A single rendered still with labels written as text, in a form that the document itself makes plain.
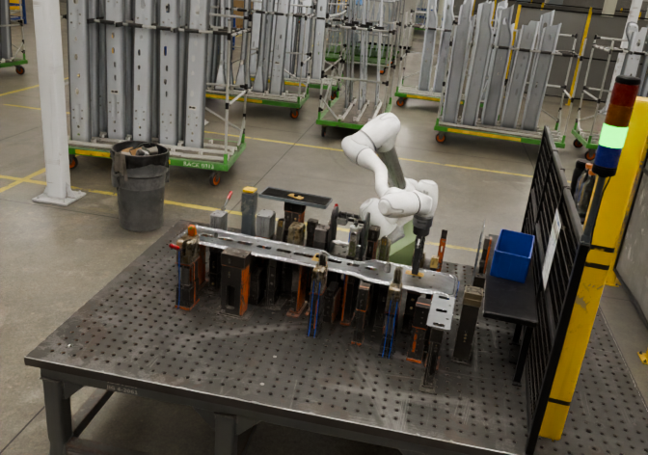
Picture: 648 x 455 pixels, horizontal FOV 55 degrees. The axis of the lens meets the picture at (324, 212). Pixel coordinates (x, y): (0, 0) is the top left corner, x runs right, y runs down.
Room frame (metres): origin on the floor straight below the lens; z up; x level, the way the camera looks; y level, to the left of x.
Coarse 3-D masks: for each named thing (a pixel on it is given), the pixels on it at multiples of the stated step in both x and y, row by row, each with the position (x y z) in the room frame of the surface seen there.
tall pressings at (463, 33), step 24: (480, 24) 9.42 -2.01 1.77; (528, 24) 9.51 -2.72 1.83; (456, 48) 9.47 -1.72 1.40; (480, 48) 9.41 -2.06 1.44; (528, 48) 9.49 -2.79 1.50; (552, 48) 9.43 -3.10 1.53; (456, 72) 9.45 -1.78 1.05; (480, 72) 9.37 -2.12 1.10; (504, 72) 9.47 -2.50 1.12; (456, 96) 9.41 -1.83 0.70; (480, 96) 9.27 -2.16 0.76; (528, 96) 9.39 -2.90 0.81; (456, 120) 9.31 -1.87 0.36; (480, 120) 9.69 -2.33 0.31; (504, 120) 9.46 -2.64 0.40; (528, 120) 9.40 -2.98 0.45
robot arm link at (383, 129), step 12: (372, 120) 3.08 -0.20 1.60; (384, 120) 3.06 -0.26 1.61; (396, 120) 3.09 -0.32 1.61; (372, 132) 3.02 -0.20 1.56; (384, 132) 3.03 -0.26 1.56; (396, 132) 3.09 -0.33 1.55; (384, 144) 3.05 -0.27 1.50; (384, 156) 3.15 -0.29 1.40; (396, 156) 3.20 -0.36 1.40; (396, 168) 3.22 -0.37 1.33; (396, 180) 3.27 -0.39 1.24; (408, 180) 3.39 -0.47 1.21
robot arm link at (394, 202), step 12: (360, 156) 2.93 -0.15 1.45; (372, 156) 2.90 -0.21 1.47; (372, 168) 2.85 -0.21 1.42; (384, 168) 2.80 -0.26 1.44; (384, 180) 2.66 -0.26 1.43; (384, 192) 2.55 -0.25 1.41; (396, 192) 2.50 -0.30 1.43; (408, 192) 2.52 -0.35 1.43; (384, 204) 2.44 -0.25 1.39; (396, 204) 2.43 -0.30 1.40; (408, 204) 2.46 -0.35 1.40; (396, 216) 2.44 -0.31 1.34
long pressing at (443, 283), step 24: (216, 240) 2.77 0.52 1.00; (240, 240) 2.80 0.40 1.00; (264, 240) 2.83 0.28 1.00; (312, 264) 2.61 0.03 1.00; (336, 264) 2.63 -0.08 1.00; (360, 264) 2.66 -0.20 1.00; (384, 264) 2.68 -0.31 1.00; (408, 288) 2.47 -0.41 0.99; (432, 288) 2.48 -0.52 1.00; (456, 288) 2.51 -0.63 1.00
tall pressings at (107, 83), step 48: (96, 0) 6.86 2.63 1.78; (144, 0) 7.06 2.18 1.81; (192, 0) 6.79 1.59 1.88; (96, 48) 6.84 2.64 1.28; (144, 48) 6.78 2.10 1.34; (192, 48) 6.75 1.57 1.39; (96, 96) 6.81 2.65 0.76; (144, 96) 6.74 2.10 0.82; (192, 96) 6.71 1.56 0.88; (192, 144) 6.69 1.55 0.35
